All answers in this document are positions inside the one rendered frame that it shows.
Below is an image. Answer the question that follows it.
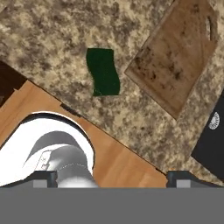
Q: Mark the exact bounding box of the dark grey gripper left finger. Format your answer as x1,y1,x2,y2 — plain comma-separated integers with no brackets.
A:
4,170,59,188

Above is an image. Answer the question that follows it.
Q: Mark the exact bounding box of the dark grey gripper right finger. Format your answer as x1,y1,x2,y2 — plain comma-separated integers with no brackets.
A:
165,170,223,188

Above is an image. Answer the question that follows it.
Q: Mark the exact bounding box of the wooden cutting board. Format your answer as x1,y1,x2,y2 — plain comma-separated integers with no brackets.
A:
124,0,219,120

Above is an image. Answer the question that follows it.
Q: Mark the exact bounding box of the dark green sponge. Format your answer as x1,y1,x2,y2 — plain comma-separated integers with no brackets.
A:
86,47,121,97

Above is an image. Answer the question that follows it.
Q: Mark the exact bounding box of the black hob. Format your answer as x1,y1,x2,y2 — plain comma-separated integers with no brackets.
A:
191,90,224,181

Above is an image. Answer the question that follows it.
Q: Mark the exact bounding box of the wooden cupboard front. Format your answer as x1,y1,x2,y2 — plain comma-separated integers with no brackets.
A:
0,80,169,188

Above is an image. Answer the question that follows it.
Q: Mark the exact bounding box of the dark cupboard handle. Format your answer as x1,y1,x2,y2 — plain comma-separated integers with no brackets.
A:
59,102,81,118

